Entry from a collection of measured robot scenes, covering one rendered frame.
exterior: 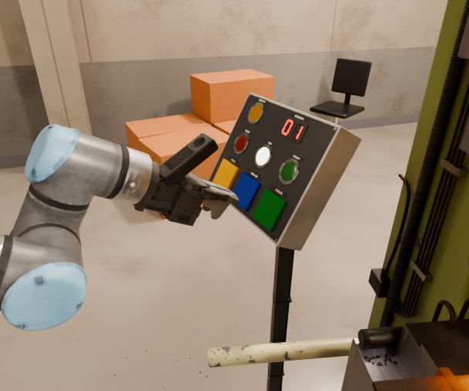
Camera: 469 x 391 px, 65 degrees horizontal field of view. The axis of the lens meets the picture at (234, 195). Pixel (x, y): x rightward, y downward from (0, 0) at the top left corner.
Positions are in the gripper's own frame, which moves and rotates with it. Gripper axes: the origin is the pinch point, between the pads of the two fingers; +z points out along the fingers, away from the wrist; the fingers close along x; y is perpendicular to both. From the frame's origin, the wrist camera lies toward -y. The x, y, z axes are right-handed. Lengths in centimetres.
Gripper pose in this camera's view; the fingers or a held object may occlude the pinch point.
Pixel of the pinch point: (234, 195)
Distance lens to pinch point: 75.4
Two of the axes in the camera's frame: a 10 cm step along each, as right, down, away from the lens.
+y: -4.3, 8.8, 1.9
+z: 7.5, 2.3, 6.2
